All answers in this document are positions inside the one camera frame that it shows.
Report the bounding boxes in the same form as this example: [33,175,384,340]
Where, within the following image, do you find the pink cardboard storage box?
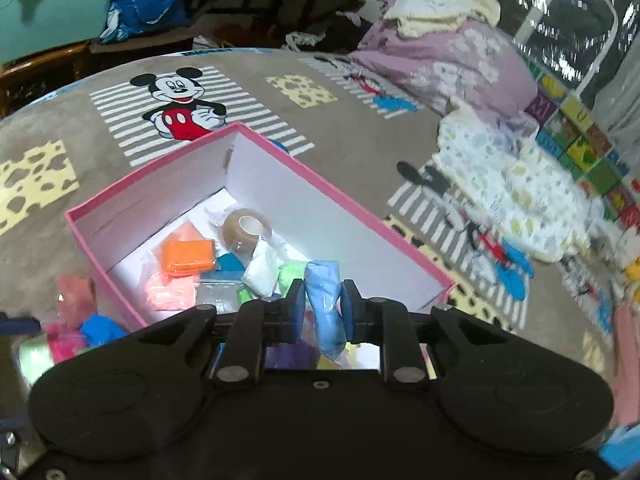
[65,124,454,330]

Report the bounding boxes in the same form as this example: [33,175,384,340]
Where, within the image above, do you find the pink striped folded blanket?
[612,304,639,426]

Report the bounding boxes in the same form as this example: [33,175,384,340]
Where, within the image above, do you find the purple floral duvet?
[349,20,538,118]

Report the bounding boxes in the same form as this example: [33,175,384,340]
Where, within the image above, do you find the teal plastic storage bin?
[1,0,111,64]

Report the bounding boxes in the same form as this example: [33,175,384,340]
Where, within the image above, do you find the white mint clay bag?
[18,344,54,387]

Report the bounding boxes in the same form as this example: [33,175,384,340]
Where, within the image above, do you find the cream folded towels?
[383,0,501,39]

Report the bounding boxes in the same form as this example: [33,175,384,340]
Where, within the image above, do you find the light blue clay bag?
[304,260,346,361]

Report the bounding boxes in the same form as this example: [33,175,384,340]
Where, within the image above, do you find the white leaf print blanket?
[433,100,593,263]

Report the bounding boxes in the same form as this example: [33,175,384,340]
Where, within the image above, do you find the orange clay bag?
[160,240,216,278]

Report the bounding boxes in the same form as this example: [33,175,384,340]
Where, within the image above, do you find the brown tape roll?
[221,208,272,255]

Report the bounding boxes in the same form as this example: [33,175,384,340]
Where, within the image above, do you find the colourful alphabet play mat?
[523,56,639,229]

